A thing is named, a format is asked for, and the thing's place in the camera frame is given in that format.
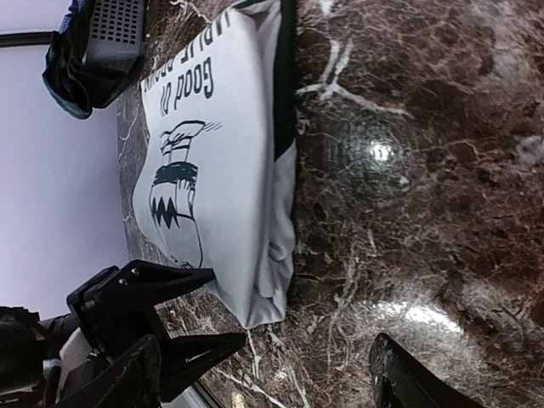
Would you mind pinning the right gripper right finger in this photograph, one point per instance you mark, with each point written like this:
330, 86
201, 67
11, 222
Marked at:
400, 380

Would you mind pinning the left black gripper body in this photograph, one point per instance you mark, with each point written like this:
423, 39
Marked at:
94, 310

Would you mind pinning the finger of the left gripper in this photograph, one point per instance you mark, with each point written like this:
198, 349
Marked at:
149, 284
184, 360

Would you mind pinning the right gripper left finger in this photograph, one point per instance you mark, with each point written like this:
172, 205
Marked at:
132, 381

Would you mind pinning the white and green raglan shirt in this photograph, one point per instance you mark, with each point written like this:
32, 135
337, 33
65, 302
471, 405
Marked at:
217, 185

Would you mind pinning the dark green plaid garment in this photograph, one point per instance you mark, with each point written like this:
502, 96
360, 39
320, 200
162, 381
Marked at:
77, 89

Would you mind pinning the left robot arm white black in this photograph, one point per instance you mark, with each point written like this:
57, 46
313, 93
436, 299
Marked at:
37, 355

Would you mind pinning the white perforated laundry basket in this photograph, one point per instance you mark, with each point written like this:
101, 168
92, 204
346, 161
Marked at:
116, 34

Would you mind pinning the blue checkered shirt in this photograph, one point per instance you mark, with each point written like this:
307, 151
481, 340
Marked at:
76, 7

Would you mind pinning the left black frame post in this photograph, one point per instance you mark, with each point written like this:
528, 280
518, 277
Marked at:
22, 39

